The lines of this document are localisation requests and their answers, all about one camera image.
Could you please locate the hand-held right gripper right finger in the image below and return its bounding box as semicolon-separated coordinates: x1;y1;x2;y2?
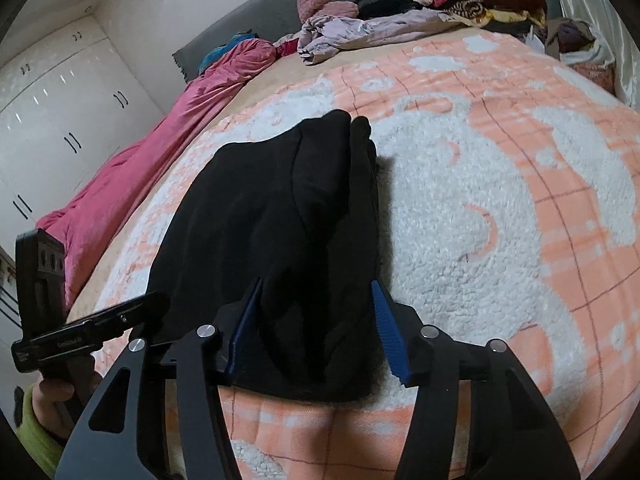
371;280;581;480

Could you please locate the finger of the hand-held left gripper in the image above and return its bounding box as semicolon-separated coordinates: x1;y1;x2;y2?
122;294;171;335

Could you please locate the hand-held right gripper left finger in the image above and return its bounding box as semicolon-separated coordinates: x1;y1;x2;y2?
54;277;264;480

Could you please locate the black sweatshirt with orange patches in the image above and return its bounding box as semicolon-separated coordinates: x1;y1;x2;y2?
147;109;396;403

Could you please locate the person's left forearm green sleeve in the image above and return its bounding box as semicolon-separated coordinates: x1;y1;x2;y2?
14;385;68;478

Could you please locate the white plastic bag of clothes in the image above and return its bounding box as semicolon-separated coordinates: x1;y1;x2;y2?
545;17;617;70

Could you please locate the person's left hand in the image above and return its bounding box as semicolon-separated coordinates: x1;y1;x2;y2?
37;371;103;438

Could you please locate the orange and white fleece blanket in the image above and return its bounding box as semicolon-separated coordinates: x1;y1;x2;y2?
70;25;640;480

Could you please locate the pink quilt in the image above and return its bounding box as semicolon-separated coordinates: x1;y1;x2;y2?
36;39;278;306

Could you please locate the white wardrobe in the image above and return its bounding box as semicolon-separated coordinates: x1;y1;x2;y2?
0;15;167;346

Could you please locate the beige bed sheet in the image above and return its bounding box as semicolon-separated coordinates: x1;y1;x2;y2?
65;22;501;321

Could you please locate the blue cloth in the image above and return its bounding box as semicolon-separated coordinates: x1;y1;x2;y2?
197;31;261;73

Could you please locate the dark red cloth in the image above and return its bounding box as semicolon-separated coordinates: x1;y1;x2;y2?
274;37;302;59

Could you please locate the lilac garment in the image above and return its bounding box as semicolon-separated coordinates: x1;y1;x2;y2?
297;10;466;66

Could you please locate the grey quilted headboard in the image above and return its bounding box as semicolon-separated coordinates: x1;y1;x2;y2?
172;0;401;83

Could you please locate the pink fluffy garment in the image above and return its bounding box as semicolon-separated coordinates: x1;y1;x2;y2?
297;0;360;22

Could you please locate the white satin curtain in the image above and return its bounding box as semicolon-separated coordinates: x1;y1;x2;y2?
542;0;640;106

